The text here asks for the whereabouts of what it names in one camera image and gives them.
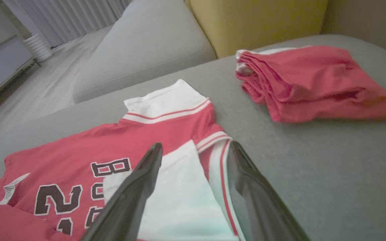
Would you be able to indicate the white ribbed cylindrical appliance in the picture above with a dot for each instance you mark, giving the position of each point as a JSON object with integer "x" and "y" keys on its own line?
{"x": 38, "y": 47}

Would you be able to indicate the grey pleated curtain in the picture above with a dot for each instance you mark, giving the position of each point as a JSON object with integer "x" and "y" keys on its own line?
{"x": 72, "y": 16}

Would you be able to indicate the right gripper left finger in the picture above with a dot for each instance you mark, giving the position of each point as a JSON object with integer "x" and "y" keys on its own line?
{"x": 129, "y": 201}

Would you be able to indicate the red shorts with white stripe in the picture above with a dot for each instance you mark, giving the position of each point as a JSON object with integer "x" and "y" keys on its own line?
{"x": 313, "y": 83}

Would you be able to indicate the yellow sofa cushion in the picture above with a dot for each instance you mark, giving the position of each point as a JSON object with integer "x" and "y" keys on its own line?
{"x": 256, "y": 23}

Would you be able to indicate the grey low cabinet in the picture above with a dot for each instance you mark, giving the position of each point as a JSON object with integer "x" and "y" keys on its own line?
{"x": 2, "y": 63}

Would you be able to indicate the light grey sofa section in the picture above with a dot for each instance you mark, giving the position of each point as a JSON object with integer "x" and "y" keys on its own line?
{"x": 146, "y": 47}

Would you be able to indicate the red and white basketball jersey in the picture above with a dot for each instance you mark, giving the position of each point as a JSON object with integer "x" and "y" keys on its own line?
{"x": 65, "y": 150}

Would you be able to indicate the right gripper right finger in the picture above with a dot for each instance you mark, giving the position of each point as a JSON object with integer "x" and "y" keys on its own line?
{"x": 256, "y": 201}

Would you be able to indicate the grey fabric sofa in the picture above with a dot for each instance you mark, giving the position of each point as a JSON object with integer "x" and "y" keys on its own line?
{"x": 330, "y": 167}

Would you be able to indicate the beige sofa back cushion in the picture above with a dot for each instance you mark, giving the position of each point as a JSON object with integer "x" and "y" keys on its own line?
{"x": 370, "y": 20}

